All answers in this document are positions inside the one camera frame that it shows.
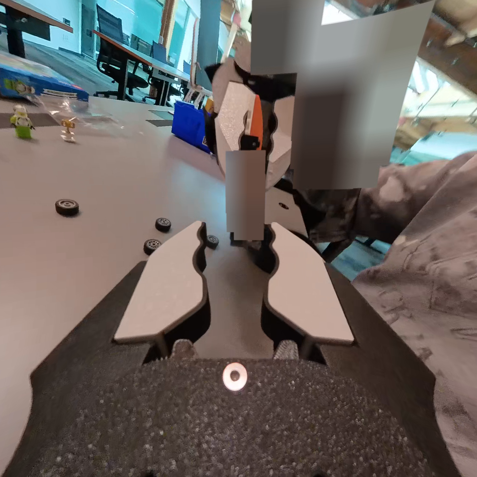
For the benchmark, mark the blue storage bin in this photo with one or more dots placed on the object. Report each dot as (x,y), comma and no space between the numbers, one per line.
(190,123)

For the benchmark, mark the long meeting table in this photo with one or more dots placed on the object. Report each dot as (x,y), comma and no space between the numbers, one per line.
(141,56)

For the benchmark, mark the dark panel easel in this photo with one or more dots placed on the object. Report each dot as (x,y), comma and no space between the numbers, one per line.
(209,37)

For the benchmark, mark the black office chair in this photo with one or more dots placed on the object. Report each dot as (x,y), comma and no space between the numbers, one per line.
(115,48)

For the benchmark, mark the green lego minifigure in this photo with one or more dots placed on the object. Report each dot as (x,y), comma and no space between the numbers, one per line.
(22,121)

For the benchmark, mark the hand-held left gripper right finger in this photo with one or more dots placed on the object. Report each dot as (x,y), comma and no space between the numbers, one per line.
(305,294)

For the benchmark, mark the black lego tire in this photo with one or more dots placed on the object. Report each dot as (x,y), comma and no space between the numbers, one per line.
(152,246)
(163,224)
(67,207)
(212,241)

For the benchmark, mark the orange white lego car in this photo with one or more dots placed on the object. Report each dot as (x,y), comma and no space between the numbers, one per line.
(256,119)

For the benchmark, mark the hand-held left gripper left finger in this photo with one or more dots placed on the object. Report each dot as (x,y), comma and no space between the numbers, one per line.
(164,294)

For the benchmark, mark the blue lego box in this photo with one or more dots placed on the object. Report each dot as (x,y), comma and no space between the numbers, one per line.
(37,82)

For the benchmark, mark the gold lego trophy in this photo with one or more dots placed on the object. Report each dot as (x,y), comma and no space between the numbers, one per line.
(68,128)

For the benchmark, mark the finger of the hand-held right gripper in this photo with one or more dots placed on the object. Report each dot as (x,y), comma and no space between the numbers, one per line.
(232,119)
(283,138)

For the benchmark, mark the clear plastic bag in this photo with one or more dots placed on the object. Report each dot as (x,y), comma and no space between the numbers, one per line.
(82,112)

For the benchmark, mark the wooden office desk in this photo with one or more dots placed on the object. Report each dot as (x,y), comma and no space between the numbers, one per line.
(33,19)

